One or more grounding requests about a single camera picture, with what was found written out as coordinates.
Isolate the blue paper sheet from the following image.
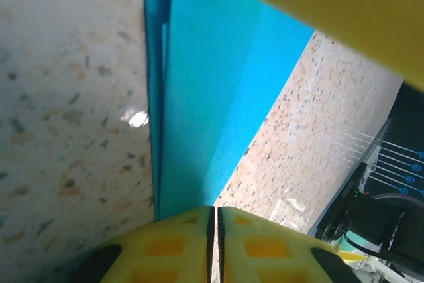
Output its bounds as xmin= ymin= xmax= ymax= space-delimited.
xmin=142 ymin=0 xmax=315 ymax=221

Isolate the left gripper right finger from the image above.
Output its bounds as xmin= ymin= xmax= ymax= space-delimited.
xmin=215 ymin=205 xmax=358 ymax=283

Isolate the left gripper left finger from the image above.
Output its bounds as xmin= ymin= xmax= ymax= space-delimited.
xmin=66 ymin=205 xmax=215 ymax=283

